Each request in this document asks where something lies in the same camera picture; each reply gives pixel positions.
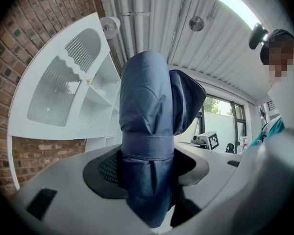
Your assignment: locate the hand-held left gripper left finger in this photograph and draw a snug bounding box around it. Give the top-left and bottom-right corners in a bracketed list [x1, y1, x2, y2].
[13, 144, 151, 235]

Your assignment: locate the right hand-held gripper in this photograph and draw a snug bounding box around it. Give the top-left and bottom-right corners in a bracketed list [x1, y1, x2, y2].
[191, 130, 221, 150]

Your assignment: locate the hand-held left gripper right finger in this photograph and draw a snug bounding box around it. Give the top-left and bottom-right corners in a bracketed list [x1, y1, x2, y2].
[161, 128, 294, 235]

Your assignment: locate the blue object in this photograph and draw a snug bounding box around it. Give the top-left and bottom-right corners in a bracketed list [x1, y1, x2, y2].
[119, 50, 208, 229]

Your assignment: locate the white desk with hutch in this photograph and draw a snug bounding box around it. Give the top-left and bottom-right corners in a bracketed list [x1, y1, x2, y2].
[6, 12, 124, 190]

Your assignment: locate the black framed window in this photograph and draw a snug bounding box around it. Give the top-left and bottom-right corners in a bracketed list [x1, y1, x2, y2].
[196, 95, 247, 154]

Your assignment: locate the person's teal shirt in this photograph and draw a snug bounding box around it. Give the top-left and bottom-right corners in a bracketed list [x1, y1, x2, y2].
[249, 117, 285, 148]

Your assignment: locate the frosted glass cabinet door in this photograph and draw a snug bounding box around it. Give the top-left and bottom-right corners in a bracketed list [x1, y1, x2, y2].
[26, 27, 102, 128]

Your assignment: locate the person's head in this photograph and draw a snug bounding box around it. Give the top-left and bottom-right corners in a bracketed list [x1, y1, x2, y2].
[259, 29, 294, 88]

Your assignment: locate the round silver ceiling lamp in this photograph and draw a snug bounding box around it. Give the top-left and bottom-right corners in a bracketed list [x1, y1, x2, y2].
[99, 16, 122, 40]
[188, 16, 205, 32]

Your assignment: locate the ceiling skylight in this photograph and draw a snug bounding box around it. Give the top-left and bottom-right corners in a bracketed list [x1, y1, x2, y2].
[215, 0, 262, 31]

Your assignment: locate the black head-worn camera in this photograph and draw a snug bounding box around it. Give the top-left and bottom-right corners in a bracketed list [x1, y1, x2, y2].
[248, 23, 270, 50]

